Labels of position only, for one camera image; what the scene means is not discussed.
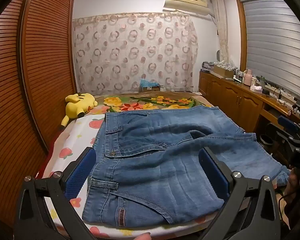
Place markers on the person's left hand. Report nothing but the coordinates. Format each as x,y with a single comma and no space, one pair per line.
143,237

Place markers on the grey trash bin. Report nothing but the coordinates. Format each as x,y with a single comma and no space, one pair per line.
267,140

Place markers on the open cardboard box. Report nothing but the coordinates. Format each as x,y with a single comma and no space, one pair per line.
222,72

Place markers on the circle pattern sheer curtain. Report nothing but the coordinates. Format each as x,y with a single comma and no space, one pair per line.
135,55

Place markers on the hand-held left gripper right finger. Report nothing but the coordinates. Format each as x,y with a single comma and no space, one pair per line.
212,172

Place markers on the wall air conditioner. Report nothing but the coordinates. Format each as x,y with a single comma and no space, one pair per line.
185,0

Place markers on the wooden sideboard cabinet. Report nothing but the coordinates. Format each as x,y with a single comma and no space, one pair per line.
230,92

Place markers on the white power strip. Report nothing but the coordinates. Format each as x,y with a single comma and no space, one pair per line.
277,88

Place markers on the blue denim pants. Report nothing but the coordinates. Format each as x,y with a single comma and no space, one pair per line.
152,167

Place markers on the beige tied curtain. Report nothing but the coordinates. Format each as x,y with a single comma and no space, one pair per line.
221,25

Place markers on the dark patterned box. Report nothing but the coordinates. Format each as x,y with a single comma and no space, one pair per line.
207,66

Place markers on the person's right hand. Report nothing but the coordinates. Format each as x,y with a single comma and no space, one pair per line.
293,180

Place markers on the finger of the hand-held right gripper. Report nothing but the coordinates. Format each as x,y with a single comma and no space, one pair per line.
288,125

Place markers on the pink thermos jug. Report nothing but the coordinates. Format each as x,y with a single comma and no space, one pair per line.
248,78

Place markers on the small cardboard box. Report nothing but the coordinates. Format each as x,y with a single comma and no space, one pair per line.
151,89

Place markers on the floral blanket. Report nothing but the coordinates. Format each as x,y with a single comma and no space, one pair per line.
130,102

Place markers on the red patterned bedsheet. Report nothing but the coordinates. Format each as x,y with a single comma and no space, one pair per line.
43,160

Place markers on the wooden louvred wardrobe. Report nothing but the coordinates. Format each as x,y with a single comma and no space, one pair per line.
45,55

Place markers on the pink tissue box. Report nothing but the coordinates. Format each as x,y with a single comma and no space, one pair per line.
255,89

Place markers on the grey window blind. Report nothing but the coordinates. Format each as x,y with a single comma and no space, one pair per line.
277,42

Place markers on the yellow plush toy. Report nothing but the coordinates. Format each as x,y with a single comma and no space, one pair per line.
77,105

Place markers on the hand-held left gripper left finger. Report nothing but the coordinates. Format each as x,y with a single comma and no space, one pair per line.
80,172

